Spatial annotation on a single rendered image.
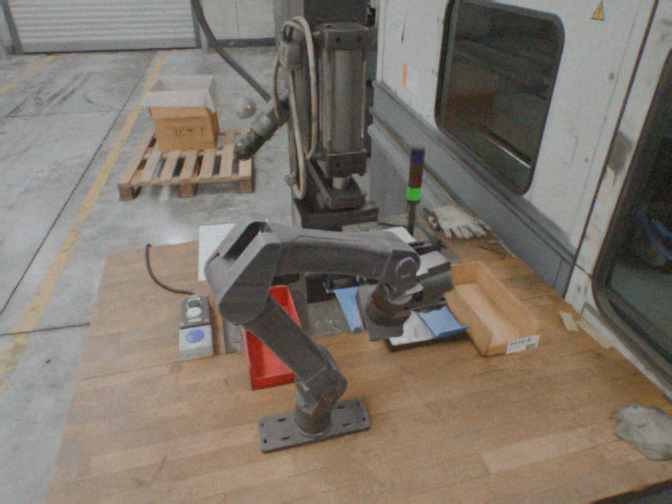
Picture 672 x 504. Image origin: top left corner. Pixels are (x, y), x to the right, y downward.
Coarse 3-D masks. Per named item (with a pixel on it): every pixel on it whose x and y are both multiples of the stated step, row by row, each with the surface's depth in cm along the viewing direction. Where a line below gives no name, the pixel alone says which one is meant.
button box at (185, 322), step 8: (168, 288) 122; (192, 296) 116; (200, 296) 116; (208, 296) 116; (184, 304) 113; (200, 304) 113; (208, 304) 113; (184, 312) 111; (208, 312) 111; (184, 320) 108; (192, 320) 108; (200, 320) 108; (208, 320) 108; (184, 328) 107
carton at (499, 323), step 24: (456, 264) 120; (480, 264) 121; (456, 288) 123; (480, 288) 123; (504, 288) 112; (456, 312) 112; (480, 312) 115; (504, 312) 114; (528, 312) 104; (480, 336) 103; (504, 336) 108; (528, 336) 106
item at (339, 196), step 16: (320, 176) 113; (336, 176) 106; (352, 176) 113; (336, 192) 106; (352, 192) 106; (304, 208) 109; (320, 208) 109; (336, 208) 105; (352, 208) 109; (368, 208) 109; (304, 224) 106; (320, 224) 107; (336, 224) 108; (352, 224) 109
